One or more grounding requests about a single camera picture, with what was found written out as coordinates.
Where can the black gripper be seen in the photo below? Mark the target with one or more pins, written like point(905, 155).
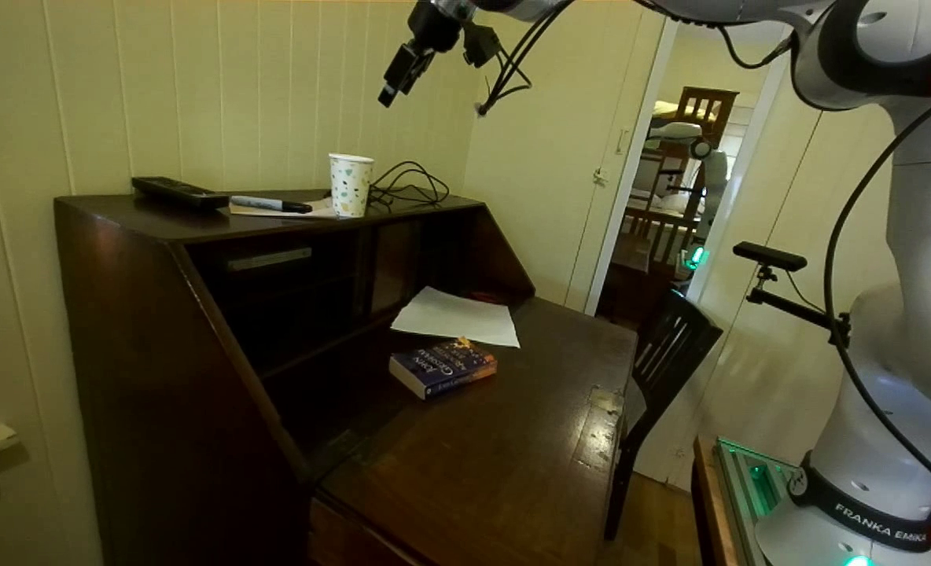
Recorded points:
point(437, 23)

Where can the white polka dot paper cup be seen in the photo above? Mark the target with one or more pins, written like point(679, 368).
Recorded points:
point(350, 187)

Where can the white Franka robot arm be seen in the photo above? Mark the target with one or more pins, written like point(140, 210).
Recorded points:
point(905, 314)

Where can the robot base table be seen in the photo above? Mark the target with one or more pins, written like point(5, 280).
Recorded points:
point(744, 490)

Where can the dark wooden secretary cupboard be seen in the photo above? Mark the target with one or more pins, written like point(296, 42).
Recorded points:
point(169, 420)

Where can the small white paper sheet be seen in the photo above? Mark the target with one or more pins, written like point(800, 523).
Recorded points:
point(316, 209)

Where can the cream panel door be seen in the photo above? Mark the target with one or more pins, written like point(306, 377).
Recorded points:
point(548, 158)

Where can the black marker pen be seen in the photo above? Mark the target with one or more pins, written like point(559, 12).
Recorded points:
point(267, 201)

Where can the large white paper sheet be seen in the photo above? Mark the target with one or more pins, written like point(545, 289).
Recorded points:
point(453, 314)

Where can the black remote control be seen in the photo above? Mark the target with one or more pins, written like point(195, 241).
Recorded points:
point(173, 189)

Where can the dark blue paperback book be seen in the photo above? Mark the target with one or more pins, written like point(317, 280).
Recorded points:
point(441, 365)

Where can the wooden furniture behind doorway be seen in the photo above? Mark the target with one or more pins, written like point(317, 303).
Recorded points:
point(686, 176)

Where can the dark wooden slatted chair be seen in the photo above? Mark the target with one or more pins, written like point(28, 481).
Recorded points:
point(660, 363)

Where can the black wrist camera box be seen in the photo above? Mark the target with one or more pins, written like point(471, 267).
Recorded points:
point(483, 45)

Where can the black camera on stand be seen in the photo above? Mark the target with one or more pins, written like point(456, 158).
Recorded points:
point(768, 254)

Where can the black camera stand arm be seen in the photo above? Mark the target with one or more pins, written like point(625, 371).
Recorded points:
point(791, 303)

